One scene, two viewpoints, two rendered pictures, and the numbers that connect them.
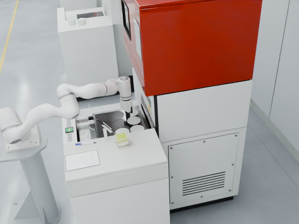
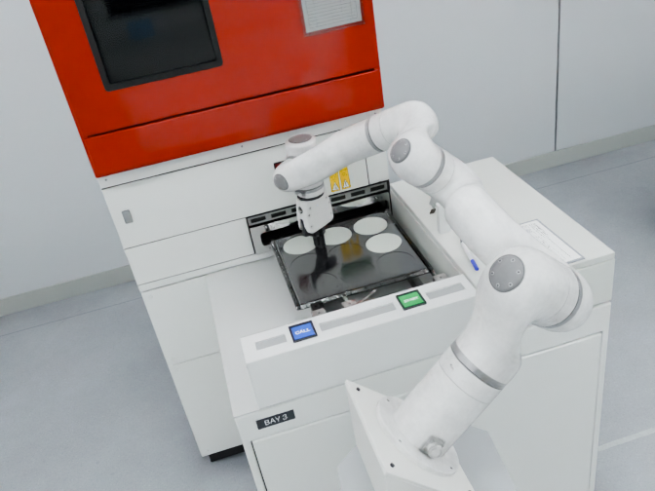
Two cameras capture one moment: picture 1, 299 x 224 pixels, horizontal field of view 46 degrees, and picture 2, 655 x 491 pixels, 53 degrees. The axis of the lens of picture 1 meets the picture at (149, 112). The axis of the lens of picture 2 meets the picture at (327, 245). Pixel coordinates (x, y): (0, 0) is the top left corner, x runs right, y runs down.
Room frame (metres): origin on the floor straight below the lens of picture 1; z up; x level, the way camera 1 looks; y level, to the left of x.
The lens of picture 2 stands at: (2.12, 1.79, 1.90)
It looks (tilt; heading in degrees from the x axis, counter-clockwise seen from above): 32 degrees down; 271
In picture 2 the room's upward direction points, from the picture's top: 10 degrees counter-clockwise
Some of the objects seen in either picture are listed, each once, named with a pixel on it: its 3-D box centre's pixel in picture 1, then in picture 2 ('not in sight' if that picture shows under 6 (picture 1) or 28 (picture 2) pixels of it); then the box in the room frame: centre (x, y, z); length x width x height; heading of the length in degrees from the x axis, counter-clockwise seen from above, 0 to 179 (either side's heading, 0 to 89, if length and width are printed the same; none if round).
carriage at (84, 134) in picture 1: (85, 134); not in sight; (2.04, 0.48, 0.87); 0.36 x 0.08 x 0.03; 11
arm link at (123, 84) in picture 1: (124, 86); (303, 162); (2.18, 0.17, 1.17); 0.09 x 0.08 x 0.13; 54
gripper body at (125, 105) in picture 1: (126, 103); (313, 207); (2.18, 0.16, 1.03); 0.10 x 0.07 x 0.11; 44
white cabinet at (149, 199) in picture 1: (115, 181); (402, 396); (2.01, 0.31, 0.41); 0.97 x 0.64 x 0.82; 11
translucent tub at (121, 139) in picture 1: (121, 140); not in sight; (1.78, 0.19, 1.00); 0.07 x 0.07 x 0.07; 19
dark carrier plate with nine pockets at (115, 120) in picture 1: (119, 123); (346, 253); (2.11, 0.22, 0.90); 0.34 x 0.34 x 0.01; 11
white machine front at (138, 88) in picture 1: (143, 91); (256, 199); (2.34, 0.04, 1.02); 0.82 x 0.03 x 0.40; 11
